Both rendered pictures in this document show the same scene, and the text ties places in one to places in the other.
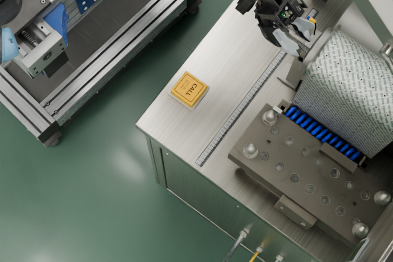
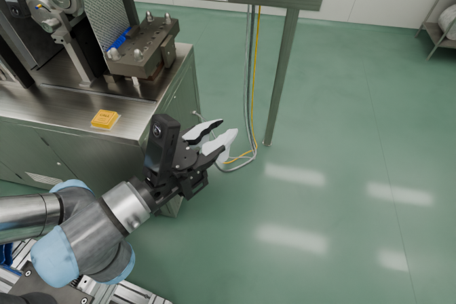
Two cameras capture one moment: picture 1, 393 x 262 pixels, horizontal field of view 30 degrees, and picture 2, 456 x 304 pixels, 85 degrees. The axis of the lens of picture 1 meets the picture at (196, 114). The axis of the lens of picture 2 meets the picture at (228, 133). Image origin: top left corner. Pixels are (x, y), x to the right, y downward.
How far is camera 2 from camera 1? 1.47 m
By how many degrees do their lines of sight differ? 47
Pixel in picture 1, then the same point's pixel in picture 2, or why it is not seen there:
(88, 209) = (205, 257)
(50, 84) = not seen: outside the picture
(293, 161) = (140, 45)
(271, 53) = (72, 93)
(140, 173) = (174, 236)
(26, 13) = (42, 284)
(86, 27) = not seen: outside the picture
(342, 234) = (172, 25)
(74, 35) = not seen: outside the picture
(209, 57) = (79, 119)
